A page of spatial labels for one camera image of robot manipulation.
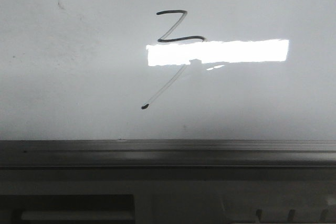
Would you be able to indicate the white whiteboard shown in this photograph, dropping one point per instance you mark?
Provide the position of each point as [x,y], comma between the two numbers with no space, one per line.
[167,69]

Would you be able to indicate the grey aluminium whiteboard tray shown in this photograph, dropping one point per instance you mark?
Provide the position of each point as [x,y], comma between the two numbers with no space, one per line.
[167,153]

